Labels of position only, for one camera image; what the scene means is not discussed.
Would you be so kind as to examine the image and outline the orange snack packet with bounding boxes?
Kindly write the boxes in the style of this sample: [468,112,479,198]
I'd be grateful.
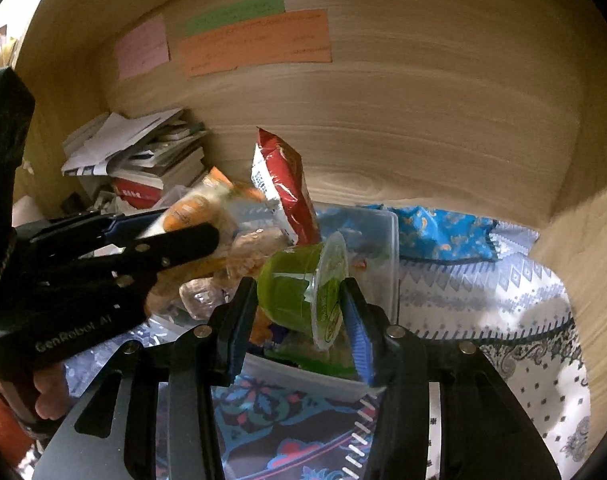
[139,167,266,244]

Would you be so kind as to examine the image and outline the red snack bag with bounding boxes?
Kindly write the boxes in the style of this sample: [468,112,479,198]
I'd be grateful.
[250,128,321,246]

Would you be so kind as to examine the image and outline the green jelly cup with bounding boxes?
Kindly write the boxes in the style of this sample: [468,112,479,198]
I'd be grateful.
[257,232,349,351]

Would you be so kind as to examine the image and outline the clear plastic storage bin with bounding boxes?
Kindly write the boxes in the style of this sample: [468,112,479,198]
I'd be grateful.
[146,202,399,402]

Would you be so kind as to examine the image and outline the orange sleeve forearm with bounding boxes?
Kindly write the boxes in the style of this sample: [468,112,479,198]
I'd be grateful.
[0,398,32,467]

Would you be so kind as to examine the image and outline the person's left hand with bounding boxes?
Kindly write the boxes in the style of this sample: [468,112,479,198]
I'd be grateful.
[0,363,72,422]

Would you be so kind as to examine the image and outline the white loose papers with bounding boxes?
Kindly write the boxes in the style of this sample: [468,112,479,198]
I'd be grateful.
[61,108,183,176]

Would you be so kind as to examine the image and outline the stack of books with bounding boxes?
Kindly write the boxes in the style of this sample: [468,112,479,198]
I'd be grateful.
[107,117,209,208]

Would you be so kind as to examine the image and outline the dark patterned colourful cloth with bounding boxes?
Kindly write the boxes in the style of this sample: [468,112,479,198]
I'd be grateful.
[62,328,385,480]

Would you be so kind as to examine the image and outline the pink sticky note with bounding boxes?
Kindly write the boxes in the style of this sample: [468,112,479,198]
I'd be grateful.
[115,14,170,80]

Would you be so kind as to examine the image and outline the blue snack bag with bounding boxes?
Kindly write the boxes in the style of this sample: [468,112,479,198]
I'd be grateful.
[369,205,497,264]

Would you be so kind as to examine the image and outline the green paper note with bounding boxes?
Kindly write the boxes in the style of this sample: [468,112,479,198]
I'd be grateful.
[183,0,285,37]

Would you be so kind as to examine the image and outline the orange paper note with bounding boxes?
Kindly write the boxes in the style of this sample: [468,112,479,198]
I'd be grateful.
[179,10,332,77]

